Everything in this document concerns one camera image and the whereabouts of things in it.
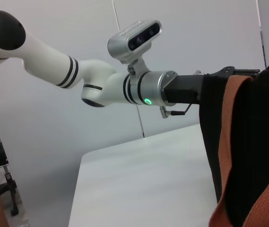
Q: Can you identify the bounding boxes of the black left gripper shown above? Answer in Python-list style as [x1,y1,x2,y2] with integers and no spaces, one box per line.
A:
[160,67,260,106]

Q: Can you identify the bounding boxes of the black food bag orange straps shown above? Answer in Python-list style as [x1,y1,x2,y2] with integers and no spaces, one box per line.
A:
[198,68,269,227]

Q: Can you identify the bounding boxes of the black metal stand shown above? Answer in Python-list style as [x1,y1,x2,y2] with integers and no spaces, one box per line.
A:
[0,163,20,217]

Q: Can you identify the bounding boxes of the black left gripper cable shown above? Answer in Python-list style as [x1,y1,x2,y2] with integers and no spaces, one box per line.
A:
[159,102,193,119]

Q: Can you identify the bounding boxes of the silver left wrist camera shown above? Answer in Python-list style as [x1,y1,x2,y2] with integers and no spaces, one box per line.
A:
[107,19,163,79]

